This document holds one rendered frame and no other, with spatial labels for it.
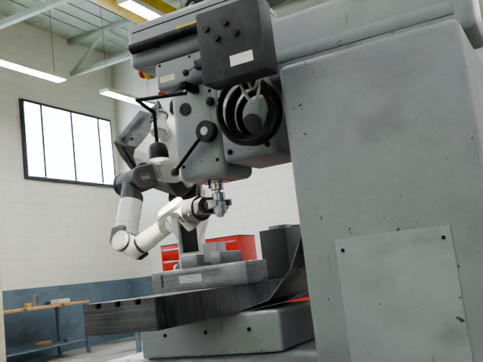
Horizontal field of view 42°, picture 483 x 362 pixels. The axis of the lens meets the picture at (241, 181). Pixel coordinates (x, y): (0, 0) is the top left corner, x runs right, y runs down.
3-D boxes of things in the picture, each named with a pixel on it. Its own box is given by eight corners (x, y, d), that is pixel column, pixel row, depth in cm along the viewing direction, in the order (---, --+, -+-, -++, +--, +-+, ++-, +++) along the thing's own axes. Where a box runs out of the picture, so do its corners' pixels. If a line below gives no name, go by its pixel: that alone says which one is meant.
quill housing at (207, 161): (177, 183, 208) (167, 90, 212) (209, 187, 226) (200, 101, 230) (226, 173, 199) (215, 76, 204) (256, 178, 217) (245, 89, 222)
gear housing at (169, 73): (155, 91, 212) (152, 63, 214) (194, 105, 234) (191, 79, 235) (242, 66, 197) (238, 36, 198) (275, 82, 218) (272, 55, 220)
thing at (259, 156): (222, 163, 198) (213, 84, 201) (257, 170, 219) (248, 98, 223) (277, 151, 189) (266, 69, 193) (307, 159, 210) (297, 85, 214)
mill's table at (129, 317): (84, 336, 162) (81, 304, 163) (283, 295, 271) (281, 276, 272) (157, 330, 151) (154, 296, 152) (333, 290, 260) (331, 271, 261)
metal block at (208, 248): (204, 262, 201) (202, 243, 202) (213, 261, 207) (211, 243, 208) (218, 260, 199) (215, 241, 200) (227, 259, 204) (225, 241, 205)
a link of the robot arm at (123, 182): (111, 202, 249) (117, 171, 255) (130, 209, 254) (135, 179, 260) (128, 195, 241) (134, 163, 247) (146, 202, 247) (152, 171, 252)
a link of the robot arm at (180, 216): (180, 209, 219) (164, 214, 228) (200, 230, 223) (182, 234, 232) (198, 187, 225) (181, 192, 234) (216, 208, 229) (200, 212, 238)
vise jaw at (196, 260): (181, 268, 200) (180, 256, 201) (205, 266, 213) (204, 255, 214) (197, 266, 197) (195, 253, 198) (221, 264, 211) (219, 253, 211)
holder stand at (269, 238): (264, 279, 240) (257, 228, 242) (293, 276, 257) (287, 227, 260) (291, 276, 233) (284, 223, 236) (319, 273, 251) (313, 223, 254)
